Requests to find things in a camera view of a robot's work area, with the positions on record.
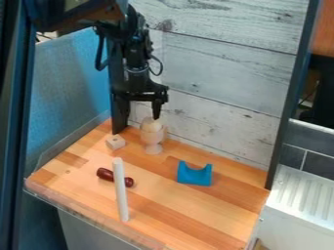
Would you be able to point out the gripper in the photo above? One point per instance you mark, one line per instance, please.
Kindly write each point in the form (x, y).
(140, 87)

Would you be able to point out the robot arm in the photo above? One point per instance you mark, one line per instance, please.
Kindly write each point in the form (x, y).
(130, 35)

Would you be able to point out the dark red cylinder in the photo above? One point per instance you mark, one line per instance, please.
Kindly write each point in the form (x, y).
(105, 174)

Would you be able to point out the white cylinder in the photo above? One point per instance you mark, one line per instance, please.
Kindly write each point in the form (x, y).
(121, 188)

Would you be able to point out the wooden egg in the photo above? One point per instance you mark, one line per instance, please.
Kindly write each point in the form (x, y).
(151, 125)

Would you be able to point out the small wooden cube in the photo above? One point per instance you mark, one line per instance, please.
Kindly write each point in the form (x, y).
(115, 142)

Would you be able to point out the blue arch block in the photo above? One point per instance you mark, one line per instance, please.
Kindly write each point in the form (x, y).
(194, 175)

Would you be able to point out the toy sink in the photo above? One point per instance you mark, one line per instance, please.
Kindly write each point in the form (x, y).
(300, 205)

